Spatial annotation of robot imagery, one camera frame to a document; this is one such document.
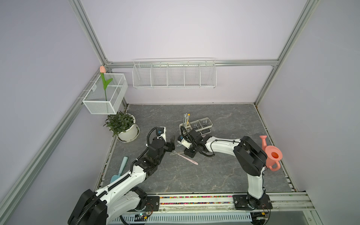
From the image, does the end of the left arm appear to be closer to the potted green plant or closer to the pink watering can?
the potted green plant

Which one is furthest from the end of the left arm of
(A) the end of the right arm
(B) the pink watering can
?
(B) the pink watering can

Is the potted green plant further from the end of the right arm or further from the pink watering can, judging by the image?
the pink watering can

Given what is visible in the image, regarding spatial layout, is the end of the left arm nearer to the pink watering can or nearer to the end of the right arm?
the end of the right arm
